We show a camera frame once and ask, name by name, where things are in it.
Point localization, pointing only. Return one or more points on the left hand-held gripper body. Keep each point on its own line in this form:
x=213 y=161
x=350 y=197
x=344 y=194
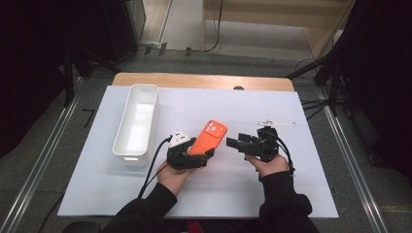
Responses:
x=184 y=160

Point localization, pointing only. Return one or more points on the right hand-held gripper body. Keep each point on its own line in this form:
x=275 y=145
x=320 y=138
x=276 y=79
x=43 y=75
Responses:
x=262 y=145

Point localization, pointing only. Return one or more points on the orange phone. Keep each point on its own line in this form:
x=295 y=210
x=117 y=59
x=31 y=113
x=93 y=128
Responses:
x=209 y=137

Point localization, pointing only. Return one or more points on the white plastic storage box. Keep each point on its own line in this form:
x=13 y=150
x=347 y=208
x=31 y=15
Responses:
x=137 y=123

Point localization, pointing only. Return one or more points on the person's right hand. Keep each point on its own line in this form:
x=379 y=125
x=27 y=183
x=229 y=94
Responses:
x=270 y=166

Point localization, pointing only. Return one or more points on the person's left hand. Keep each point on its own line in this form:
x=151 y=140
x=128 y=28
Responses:
x=173 y=179

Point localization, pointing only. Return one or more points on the white table board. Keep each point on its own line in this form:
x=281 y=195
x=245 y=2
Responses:
x=226 y=187

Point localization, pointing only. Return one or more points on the wooden table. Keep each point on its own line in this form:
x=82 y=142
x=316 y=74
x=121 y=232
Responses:
x=194 y=81

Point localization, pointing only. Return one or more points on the person's dark lap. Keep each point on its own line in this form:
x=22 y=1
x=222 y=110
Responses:
x=226 y=226

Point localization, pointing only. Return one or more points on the black metal stand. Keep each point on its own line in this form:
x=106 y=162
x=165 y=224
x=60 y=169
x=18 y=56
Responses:
x=68 y=81
x=333 y=90

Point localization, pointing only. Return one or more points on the light wooden shelf unit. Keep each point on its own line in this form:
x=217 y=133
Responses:
x=259 y=11

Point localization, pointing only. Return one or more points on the black curtain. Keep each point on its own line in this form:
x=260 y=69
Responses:
x=382 y=81
x=26 y=81

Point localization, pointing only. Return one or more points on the dark cabinet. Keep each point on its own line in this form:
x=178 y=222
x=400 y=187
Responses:
x=107 y=29

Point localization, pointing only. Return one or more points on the metal floor rail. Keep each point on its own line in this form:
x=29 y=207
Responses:
x=353 y=171
x=39 y=165

